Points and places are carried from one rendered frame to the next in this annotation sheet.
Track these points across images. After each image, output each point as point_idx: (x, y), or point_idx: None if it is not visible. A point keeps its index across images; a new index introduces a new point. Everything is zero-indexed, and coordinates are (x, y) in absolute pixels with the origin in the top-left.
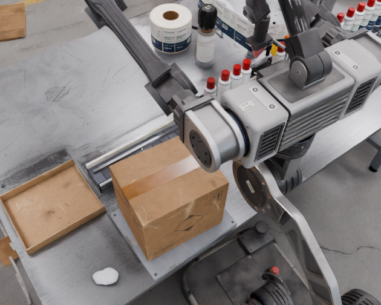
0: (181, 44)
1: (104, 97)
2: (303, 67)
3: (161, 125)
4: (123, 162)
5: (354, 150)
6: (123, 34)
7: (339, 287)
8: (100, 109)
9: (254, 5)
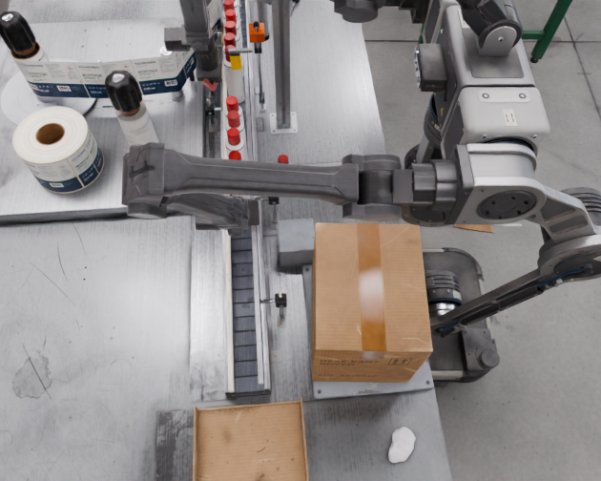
0: (98, 156)
1: (99, 309)
2: (509, 30)
3: (227, 260)
4: (321, 328)
5: None
6: (263, 183)
7: (424, 227)
8: (118, 327)
9: (206, 25)
